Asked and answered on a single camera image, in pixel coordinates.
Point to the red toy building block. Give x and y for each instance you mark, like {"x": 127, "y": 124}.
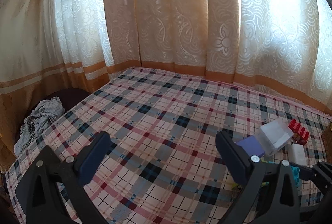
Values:
{"x": 300, "y": 133}

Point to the clear plastic box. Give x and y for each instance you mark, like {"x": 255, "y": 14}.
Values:
{"x": 273, "y": 136}

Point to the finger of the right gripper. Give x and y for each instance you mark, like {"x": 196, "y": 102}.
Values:
{"x": 320, "y": 174}

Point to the green toy building block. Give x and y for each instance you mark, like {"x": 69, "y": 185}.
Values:
{"x": 243, "y": 171}

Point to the beige lace curtain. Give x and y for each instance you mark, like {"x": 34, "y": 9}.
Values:
{"x": 275, "y": 46}

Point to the white power adapter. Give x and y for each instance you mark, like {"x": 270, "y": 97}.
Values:
{"x": 296, "y": 154}

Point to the cyan toy building block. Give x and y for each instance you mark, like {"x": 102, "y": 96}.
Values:
{"x": 296, "y": 172}

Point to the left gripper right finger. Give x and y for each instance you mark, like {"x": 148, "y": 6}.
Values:
{"x": 268, "y": 188}

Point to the plaid tablecloth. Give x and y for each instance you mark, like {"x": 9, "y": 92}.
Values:
{"x": 163, "y": 165}

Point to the purple small box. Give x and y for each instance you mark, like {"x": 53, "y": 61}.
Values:
{"x": 251, "y": 146}

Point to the crumpled grey cloth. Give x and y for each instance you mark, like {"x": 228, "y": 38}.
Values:
{"x": 45, "y": 113}

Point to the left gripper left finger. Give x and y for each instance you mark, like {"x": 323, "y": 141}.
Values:
{"x": 38, "y": 192}

